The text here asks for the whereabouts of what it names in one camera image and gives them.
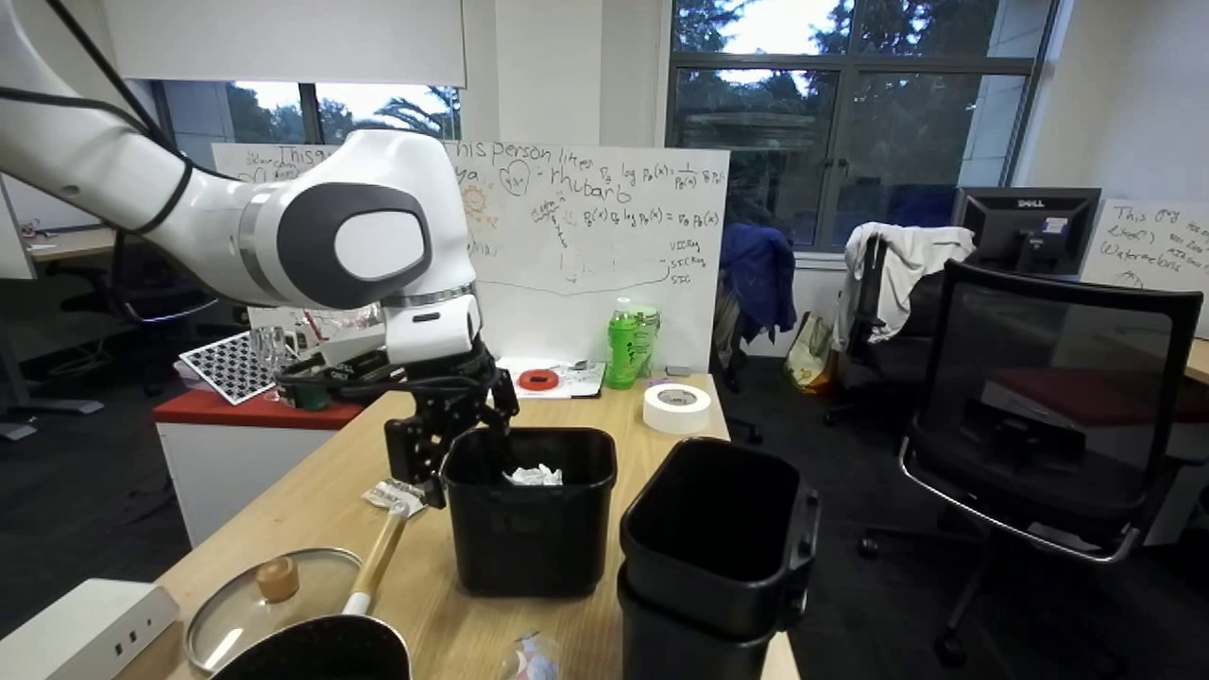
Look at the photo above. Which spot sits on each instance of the white tape roll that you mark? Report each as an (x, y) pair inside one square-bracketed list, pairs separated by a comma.
[(678, 409)]

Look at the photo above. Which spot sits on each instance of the white electrical box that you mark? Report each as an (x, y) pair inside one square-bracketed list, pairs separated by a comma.
[(93, 632)]

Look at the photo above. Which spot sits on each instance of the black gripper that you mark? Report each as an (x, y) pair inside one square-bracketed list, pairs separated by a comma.
[(448, 396)]

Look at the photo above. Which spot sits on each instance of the white saucepan wooden handle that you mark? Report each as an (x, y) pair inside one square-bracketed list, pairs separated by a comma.
[(348, 644)]

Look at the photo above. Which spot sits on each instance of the small white packet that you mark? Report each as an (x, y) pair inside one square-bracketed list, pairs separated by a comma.
[(395, 494)]

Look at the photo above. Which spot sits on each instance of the lone black bin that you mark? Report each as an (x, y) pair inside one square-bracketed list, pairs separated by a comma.
[(530, 541)]

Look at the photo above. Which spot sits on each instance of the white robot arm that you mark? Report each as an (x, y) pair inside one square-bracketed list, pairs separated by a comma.
[(376, 225)]

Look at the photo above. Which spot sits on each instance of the black landfill bin stack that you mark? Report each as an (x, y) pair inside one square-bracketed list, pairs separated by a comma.
[(721, 554)]

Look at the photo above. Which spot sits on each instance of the green wipes bottle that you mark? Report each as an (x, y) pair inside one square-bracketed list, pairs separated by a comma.
[(634, 333)]

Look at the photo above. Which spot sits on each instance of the whiteboard with drawings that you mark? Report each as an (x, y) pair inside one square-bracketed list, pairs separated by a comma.
[(566, 233)]

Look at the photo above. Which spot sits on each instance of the glass pot lid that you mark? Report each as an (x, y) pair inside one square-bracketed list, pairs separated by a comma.
[(265, 598)]

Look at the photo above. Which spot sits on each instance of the crumpled white paper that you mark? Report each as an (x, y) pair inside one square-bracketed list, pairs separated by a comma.
[(533, 477)]

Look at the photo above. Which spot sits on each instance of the black mesh office chair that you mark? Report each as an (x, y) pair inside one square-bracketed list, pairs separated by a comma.
[(1046, 415)]

